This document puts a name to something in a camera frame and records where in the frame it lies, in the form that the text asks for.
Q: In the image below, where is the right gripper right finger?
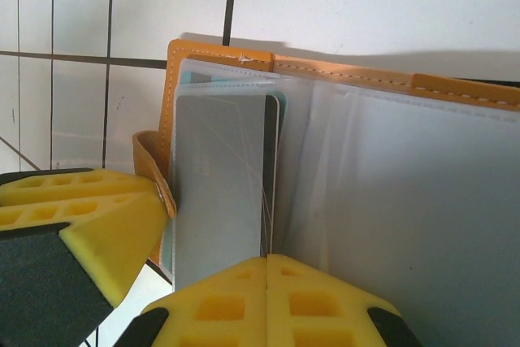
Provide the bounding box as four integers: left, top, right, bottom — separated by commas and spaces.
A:
266, 254, 423, 347

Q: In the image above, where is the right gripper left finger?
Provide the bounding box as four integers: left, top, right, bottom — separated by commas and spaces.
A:
133, 255, 268, 347

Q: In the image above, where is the teal credit card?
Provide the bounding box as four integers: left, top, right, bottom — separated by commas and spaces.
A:
180, 71, 215, 85

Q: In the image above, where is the orange leather card holder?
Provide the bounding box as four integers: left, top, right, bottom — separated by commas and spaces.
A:
132, 37, 520, 347

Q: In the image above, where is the grey credit card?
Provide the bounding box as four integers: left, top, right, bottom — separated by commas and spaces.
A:
175, 93, 268, 289

